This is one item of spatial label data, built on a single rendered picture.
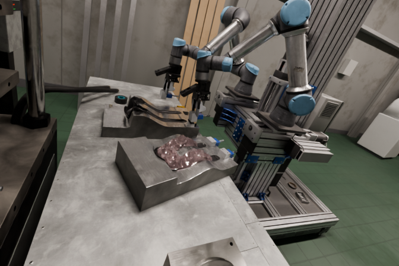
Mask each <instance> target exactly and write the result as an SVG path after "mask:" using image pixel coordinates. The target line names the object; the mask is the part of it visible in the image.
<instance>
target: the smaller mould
mask: <svg viewBox="0 0 399 266"><path fill-rule="evenodd" d="M163 266H247V264H246V262H245V260H244V258H243V256H242V254H241V252H240V250H239V248H238V246H237V244H236V242H235V240H234V238H233V237H230V238H227V239H222V240H217V241H214V242H210V243H205V244H202V245H198V246H193V247H190V248H186V249H181V250H178V251H173V252H169V253H167V256H166V259H165V261H164V264H163Z"/></svg>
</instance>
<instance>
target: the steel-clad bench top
mask: <svg viewBox="0 0 399 266"><path fill-rule="evenodd" d="M93 86H110V88H118V89H119V92H118V93H84V95H83V98H82V101H81V104H80V106H79V109H78V112H77V115H76V117H75V121H74V124H73V126H72V129H71V132H70V135H69V138H68V141H67V143H66V146H65V149H64V152H63V155H62V158H61V161H60V164H59V166H58V169H57V172H56V175H55V178H54V180H53V184H52V186H51V189H50V192H49V195H48V198H47V200H46V204H45V207H44V209H43V212H42V215H41V218H40V221H39V224H38V226H37V229H36V232H35V234H34V238H33V241H32V243H31V246H30V249H29V252H28V255H27V258H26V261H25V263H24V266H163V264H164V261H165V259H166V256H167V253H169V252H173V251H178V250H181V249H186V248H190V247H193V246H198V245H202V244H205V243H210V242H214V241H217V240H222V239H227V238H231V237H233V238H234V240H235V242H236V244H237V247H238V248H239V250H240V252H241V254H242V256H243V258H244V260H245V262H246V264H247V266H289V264H288V263H287V261H286V260H285V259H284V257H283V256H282V254H281V252H280V251H279V250H278V248H277V247H276V245H275V243H274V242H273V240H272V239H271V238H270V236H269V234H268V233H267V231H266V230H265V229H264V227H263V226H262V224H261V223H260V221H259V220H258V218H257V217H256V215H255V214H254V212H253V211H252V209H251V208H250V206H249V205H248V203H247V202H246V200H245V199H244V197H243V196H242V194H241V193H240V191H239V190H238V189H237V187H236V185H235V184H234V183H233V181H232V180H231V178H230V176H226V177H224V178H221V179H219V180H216V181H214V182H212V183H209V184H207V185H204V186H202V187H199V188H197V189H194V190H192V191H190V192H187V193H185V194H182V195H180V196H178V197H175V198H172V199H170V200H168V201H165V202H163V203H161V204H158V205H155V206H153V207H151V208H148V209H146V210H144V211H140V209H139V208H138V206H137V204H136V202H135V200H134V198H133V196H132V194H131V192H130V190H129V188H128V186H127V184H126V183H125V181H124V179H123V177H122V175H121V173H120V171H119V169H118V167H117V165H116V163H115V159H116V151H117V146H118V140H124V139H129V138H109V137H102V129H103V118H104V111H105V103H107V104H113V105H127V104H128V100H129V97H130V95H136V96H141V97H143V98H145V99H146V100H148V101H149V102H151V103H152V104H154V105H156V106H167V107H177V106H182V105H181V104H180V102H179V100H178V99H177V98H176V97H173V96H172V98H166V99H161V98H160V96H159V95H160V90H161V89H163V88H159V87H152V86H148V85H141V84H134V83H127V82H123V81H115V80H108V79H104V78H97V77H90V78H89V81H88V83H87V87H93ZM116 95H123V96H126V97H127V98H128V100H127V104H117V103H115V96H116Z"/></svg>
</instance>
